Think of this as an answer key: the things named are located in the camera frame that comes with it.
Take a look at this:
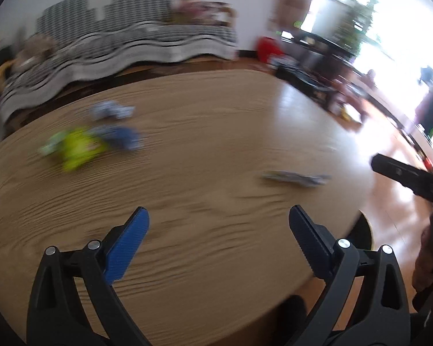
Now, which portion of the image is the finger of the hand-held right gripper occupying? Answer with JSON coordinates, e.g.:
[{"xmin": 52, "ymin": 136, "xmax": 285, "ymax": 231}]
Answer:
[{"xmin": 371, "ymin": 153, "xmax": 419, "ymax": 194}]

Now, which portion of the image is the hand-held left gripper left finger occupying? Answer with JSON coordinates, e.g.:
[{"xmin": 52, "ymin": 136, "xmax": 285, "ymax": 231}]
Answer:
[{"xmin": 26, "ymin": 207, "xmax": 152, "ymax": 346}]

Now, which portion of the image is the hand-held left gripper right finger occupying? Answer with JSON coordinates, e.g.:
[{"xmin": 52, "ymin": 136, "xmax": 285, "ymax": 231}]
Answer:
[{"xmin": 287, "ymin": 205, "xmax": 412, "ymax": 346}]

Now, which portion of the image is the grey green paper card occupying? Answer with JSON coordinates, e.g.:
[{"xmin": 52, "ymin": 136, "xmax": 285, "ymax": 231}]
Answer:
[{"xmin": 263, "ymin": 170, "xmax": 331, "ymax": 187}]

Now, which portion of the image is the yellow green packet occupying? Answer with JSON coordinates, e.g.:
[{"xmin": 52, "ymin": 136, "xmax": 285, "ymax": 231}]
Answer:
[{"xmin": 40, "ymin": 127, "xmax": 109, "ymax": 172}]

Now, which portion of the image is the blue white wrapper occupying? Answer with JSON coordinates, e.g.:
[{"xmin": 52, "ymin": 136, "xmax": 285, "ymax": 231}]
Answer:
[{"xmin": 90, "ymin": 101, "xmax": 135, "ymax": 121}]

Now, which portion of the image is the person's right hand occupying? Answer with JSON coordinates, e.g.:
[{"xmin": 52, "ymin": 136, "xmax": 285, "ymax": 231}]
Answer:
[{"xmin": 412, "ymin": 225, "xmax": 433, "ymax": 293}]

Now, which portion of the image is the reddish brown wooden chair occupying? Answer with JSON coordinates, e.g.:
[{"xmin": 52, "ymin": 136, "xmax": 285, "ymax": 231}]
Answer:
[{"xmin": 332, "ymin": 68, "xmax": 378, "ymax": 127}]

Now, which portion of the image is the green potted plant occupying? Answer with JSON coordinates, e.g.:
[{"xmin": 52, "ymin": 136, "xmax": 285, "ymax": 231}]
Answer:
[{"xmin": 332, "ymin": 0, "xmax": 379, "ymax": 56}]

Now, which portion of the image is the red plastic bag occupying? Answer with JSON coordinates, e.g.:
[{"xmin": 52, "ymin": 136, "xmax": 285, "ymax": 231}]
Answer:
[{"xmin": 256, "ymin": 36, "xmax": 284, "ymax": 62}]

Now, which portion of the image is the sofa with striped blanket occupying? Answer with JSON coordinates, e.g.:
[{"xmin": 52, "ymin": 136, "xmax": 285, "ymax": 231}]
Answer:
[{"xmin": 0, "ymin": 0, "xmax": 239, "ymax": 123}]

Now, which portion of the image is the pink cartoon cushion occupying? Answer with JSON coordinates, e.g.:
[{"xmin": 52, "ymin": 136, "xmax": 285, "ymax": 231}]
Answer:
[{"xmin": 171, "ymin": 0, "xmax": 235, "ymax": 26}]

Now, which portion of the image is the wooden frame sofa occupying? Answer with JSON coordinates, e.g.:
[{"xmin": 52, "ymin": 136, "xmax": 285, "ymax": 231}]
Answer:
[{"xmin": 0, "ymin": 59, "xmax": 17, "ymax": 96}]

